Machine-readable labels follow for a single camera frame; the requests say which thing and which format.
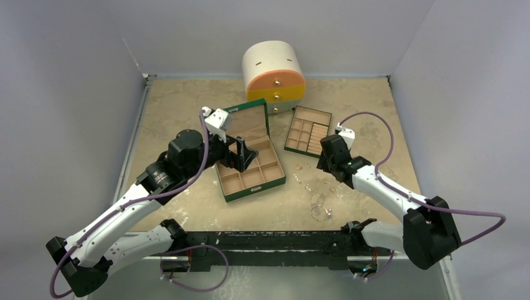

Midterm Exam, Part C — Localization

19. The silver chain bracelet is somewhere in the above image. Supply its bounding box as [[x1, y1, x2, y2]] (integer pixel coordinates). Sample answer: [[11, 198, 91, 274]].
[[310, 203, 333, 223]]

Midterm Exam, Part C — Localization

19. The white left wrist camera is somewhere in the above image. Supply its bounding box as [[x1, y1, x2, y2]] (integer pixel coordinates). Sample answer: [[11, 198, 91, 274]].
[[201, 106, 233, 143]]

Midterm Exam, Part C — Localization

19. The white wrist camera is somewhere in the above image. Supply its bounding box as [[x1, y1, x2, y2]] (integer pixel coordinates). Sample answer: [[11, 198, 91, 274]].
[[201, 106, 233, 143], [334, 122, 356, 150]]

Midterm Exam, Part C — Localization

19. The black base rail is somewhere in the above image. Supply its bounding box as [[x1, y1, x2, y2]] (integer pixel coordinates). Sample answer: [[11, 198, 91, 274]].
[[160, 219, 390, 272]]

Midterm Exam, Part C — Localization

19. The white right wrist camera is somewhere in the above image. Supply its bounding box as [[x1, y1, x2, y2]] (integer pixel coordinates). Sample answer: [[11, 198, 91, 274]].
[[334, 122, 356, 150]]

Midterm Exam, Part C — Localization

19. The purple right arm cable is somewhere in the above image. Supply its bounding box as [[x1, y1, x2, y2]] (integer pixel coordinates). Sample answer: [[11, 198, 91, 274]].
[[338, 111, 507, 247]]

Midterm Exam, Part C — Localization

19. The green jewelry box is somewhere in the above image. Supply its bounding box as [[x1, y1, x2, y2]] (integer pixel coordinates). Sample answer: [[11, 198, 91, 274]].
[[216, 99, 286, 203]]

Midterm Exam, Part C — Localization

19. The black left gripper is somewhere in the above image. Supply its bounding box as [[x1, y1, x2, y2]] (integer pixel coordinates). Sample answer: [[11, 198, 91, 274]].
[[184, 129, 258, 179]]

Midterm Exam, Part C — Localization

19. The round pastel drawer cabinet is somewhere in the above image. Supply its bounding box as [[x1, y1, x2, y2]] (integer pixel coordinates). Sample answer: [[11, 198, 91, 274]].
[[242, 41, 306, 114]]

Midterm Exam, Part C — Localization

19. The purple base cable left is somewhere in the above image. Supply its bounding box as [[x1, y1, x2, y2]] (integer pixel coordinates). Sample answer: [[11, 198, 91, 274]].
[[159, 244, 230, 293]]

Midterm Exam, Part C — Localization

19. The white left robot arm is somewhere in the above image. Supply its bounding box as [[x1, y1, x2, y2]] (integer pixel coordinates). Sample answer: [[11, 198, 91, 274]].
[[46, 129, 259, 297]]

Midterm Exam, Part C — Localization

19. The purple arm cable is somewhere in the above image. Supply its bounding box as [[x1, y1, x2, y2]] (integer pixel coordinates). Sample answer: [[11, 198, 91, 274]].
[[338, 111, 507, 247], [49, 109, 211, 299]]

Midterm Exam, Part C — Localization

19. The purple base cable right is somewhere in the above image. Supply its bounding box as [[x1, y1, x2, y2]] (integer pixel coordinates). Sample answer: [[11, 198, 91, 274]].
[[354, 248, 395, 283]]

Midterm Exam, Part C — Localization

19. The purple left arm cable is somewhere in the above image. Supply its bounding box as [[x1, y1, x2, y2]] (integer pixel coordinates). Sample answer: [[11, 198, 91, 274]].
[[49, 109, 211, 299]]

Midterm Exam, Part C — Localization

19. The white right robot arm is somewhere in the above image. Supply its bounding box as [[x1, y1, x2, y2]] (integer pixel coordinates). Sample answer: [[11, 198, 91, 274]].
[[317, 134, 463, 270]]

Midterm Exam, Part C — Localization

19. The aluminium frame rail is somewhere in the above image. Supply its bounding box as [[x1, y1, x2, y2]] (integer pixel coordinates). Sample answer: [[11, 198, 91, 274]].
[[111, 73, 153, 204]]

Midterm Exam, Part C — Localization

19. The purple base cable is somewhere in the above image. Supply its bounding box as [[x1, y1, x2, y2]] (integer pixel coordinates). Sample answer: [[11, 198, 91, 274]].
[[354, 248, 395, 283], [159, 244, 230, 293]]

